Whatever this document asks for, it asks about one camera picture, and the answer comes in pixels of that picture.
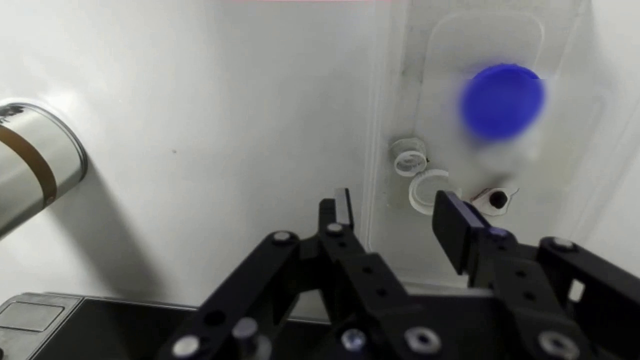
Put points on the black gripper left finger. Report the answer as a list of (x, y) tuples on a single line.
[(303, 299)]

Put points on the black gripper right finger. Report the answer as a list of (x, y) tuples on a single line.
[(556, 299)]

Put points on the clear plastic tray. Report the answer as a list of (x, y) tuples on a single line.
[(555, 179)]

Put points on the clear jar orange lid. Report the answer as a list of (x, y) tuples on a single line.
[(40, 161)]

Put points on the silver microwave oven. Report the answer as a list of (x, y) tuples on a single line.
[(86, 326)]

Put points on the blue plastic cap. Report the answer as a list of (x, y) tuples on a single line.
[(502, 101)]

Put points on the white plastic ring cap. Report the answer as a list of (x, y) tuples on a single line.
[(425, 187)]

